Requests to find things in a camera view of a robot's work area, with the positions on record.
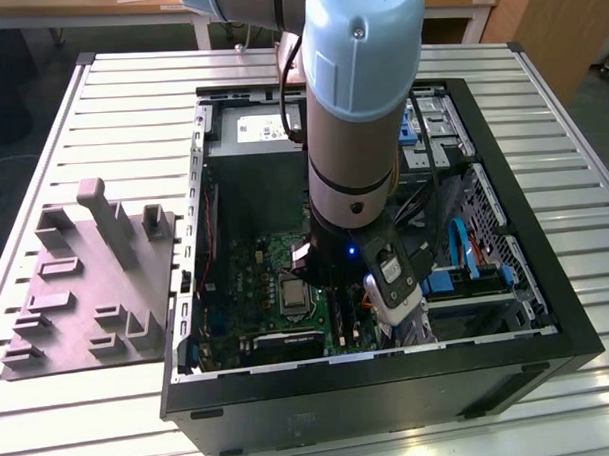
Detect silver CPU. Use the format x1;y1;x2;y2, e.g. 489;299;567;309
279;277;311;310

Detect CPU socket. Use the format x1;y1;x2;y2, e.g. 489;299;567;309
275;267;317;323

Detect green motherboard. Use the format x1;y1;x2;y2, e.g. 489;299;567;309
194;227;385;371

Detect black graphics card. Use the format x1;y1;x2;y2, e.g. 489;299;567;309
250;329;326;364

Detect grey power supply unit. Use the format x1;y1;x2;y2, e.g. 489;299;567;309
202;101;314;237

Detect hard disk in blue carrier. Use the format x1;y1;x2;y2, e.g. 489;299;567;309
420;263;516;300

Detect black case fan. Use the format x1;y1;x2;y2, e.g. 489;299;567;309
202;183;226;290

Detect metal disk bay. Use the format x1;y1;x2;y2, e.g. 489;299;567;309
410;268;560;345

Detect blue disk carrier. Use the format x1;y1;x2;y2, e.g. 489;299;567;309
397;101;423;147

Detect black PC case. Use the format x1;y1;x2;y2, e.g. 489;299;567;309
147;71;609;456

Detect metal drive cage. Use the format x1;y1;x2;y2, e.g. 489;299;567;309
397;89;478;201

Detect grey parts rack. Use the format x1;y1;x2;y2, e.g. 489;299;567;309
0;174;191;383

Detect wooden cabinet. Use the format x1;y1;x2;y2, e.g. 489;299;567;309
479;0;609;108

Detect wooden desk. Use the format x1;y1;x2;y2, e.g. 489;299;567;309
0;0;502;60

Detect orange wires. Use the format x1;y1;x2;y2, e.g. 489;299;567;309
361;287;383;313

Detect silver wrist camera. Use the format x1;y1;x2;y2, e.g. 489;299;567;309
358;228;426;331

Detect black camera cable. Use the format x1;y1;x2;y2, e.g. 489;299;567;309
403;87;451;276
276;35;308;144

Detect red black twisted wire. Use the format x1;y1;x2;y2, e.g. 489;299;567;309
195;183;223;296

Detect blue flat data cable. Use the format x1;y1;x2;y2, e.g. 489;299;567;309
447;216;482;282

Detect black cable bundle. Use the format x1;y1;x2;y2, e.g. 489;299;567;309
391;161;474;236

